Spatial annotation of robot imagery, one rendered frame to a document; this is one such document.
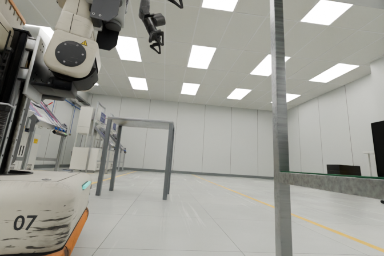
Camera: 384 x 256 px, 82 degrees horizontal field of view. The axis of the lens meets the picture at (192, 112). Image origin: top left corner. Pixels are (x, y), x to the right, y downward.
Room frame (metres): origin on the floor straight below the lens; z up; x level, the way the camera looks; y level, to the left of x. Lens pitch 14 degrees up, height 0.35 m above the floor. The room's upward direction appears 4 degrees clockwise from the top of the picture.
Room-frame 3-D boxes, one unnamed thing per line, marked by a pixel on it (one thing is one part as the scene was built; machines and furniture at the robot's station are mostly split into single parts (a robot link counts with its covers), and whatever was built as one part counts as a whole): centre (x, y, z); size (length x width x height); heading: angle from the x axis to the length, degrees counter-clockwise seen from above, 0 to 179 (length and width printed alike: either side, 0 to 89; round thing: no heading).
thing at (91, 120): (6.23, 2.75, 0.95); 1.36 x 0.82 x 1.90; 96
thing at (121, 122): (2.53, 0.55, 0.40); 0.70 x 0.45 x 0.80; 91
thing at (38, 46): (0.90, 0.56, 0.68); 0.28 x 0.27 x 0.25; 18
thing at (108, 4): (0.88, 0.42, 0.99); 0.28 x 0.16 x 0.22; 18
